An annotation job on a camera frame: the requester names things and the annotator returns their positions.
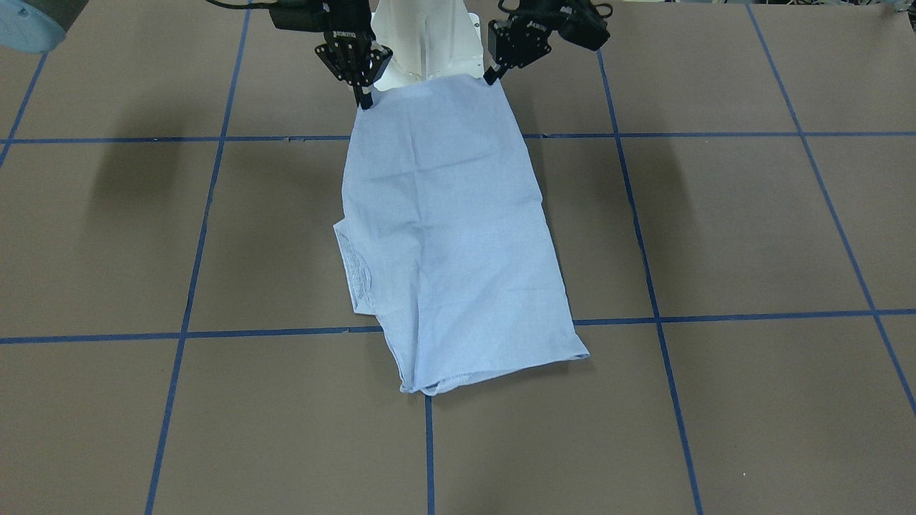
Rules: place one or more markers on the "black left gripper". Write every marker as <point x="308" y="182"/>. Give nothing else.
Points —
<point x="527" y="31"/>

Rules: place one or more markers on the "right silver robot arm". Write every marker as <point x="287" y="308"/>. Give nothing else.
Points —
<point x="37" y="27"/>

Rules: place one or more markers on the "light blue striped shirt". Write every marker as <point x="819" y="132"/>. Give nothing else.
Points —
<point x="445" y="241"/>

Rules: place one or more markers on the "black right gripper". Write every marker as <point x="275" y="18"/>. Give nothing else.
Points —
<point x="346" y="28"/>

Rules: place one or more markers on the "white pedestal column base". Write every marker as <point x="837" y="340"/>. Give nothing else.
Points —
<point x="429" y="40"/>

